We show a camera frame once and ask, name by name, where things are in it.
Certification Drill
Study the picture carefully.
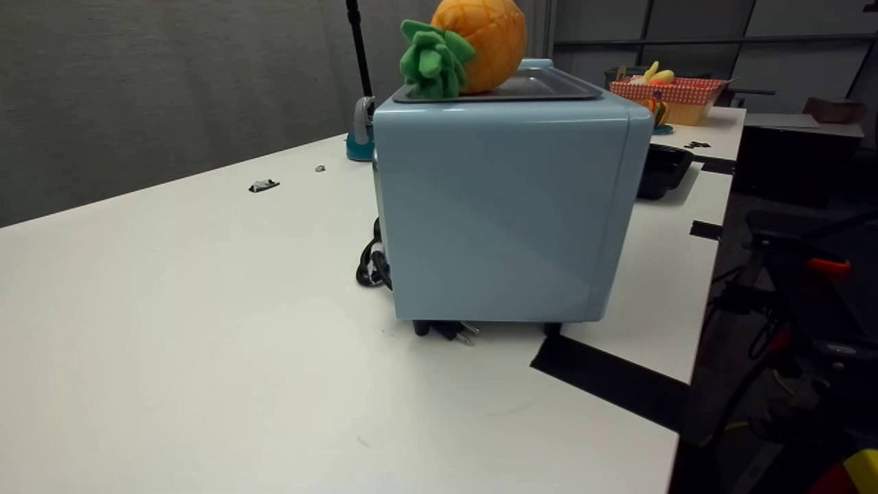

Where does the light blue breakfast maker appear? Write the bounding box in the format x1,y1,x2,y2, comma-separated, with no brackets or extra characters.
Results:
372,54,656,337

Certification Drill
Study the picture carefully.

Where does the orange plush pineapple toy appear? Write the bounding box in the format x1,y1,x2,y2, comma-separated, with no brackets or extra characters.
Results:
399,0,532,101

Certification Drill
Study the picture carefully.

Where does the black stand pole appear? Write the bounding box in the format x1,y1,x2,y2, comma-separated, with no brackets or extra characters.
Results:
343,0,376,99

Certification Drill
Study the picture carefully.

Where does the red checkered basket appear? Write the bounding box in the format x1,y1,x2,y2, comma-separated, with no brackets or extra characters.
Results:
608,58,730,128

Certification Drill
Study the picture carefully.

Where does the dark brown bowl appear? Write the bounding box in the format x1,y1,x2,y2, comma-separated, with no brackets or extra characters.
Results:
801,92,868,125

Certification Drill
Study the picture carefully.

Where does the yellow object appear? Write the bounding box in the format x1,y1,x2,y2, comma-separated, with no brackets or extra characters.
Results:
838,444,878,494

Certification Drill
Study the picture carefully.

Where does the black power cord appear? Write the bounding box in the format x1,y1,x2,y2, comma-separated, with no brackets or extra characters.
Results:
354,215,395,293

